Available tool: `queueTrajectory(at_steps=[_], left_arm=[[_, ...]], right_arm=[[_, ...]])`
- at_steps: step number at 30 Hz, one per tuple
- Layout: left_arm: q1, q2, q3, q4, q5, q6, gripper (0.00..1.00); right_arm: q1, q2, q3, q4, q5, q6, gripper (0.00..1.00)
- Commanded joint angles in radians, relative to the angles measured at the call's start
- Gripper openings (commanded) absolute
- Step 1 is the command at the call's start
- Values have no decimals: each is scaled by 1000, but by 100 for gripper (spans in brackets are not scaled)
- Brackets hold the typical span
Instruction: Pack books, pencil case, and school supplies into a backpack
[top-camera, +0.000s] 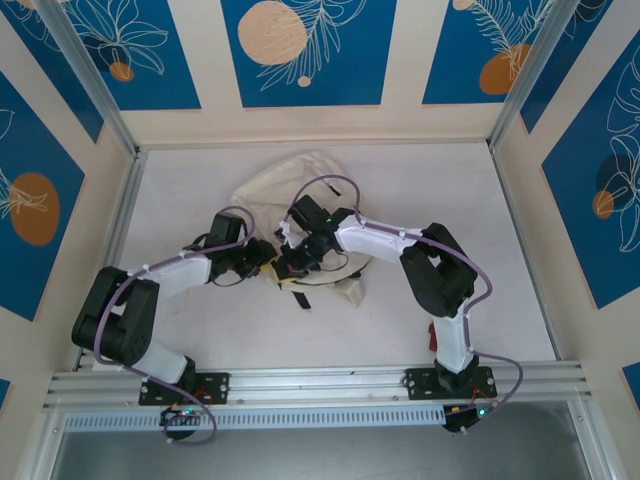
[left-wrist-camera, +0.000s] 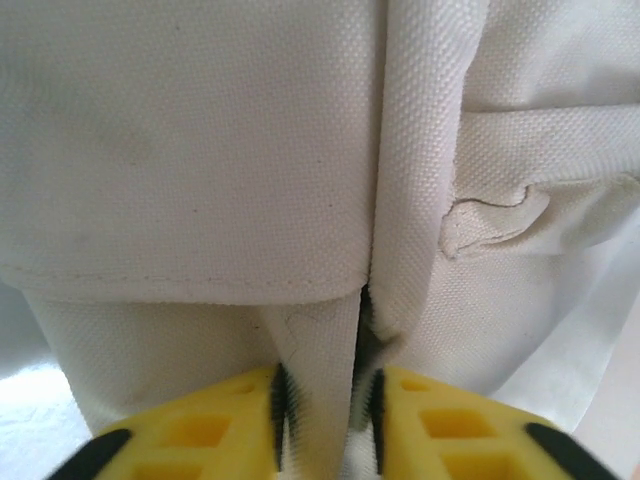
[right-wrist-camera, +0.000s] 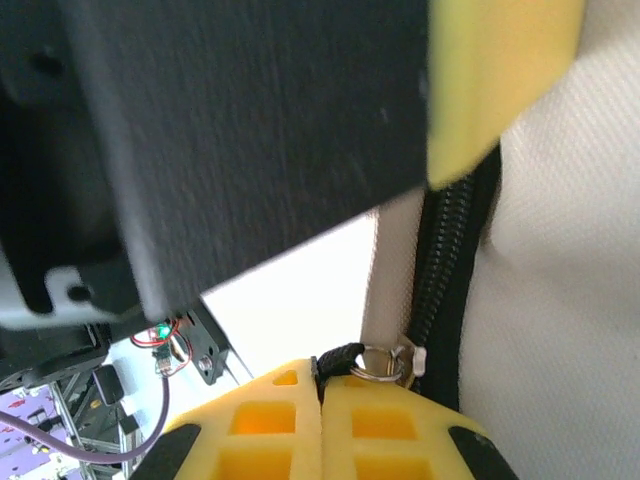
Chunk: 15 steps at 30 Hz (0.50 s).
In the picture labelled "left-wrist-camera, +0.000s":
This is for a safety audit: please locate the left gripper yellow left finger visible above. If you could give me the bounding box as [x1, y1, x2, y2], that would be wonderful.
[49, 364, 301, 480]

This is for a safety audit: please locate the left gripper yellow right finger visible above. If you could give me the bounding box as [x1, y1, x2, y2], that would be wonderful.
[369, 367, 621, 480]

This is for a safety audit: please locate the cream canvas backpack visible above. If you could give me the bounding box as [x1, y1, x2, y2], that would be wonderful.
[0, 0, 640, 480]

